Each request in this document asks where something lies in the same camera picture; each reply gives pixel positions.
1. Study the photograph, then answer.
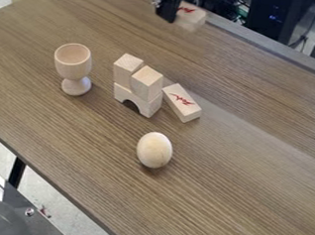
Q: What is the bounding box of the wooden block with red mark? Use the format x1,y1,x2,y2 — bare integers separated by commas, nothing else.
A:
158,82,205,125
174,0,209,33

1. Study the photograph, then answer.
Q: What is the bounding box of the wooden cube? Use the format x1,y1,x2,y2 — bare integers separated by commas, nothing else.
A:
128,63,166,104
111,52,147,90

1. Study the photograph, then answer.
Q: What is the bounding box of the wooden arch block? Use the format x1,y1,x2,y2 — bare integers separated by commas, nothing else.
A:
111,81,165,120

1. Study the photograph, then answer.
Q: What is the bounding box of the black computer tower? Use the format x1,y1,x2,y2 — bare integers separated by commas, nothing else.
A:
245,0,315,47

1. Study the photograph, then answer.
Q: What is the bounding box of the wooden goblet cup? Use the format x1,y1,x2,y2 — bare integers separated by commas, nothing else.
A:
51,42,96,98

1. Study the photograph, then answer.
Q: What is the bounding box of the wooden egg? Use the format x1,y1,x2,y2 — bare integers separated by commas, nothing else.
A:
133,130,175,170

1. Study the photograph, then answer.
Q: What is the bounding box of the black table leg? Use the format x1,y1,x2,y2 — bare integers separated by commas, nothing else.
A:
6,156,29,190

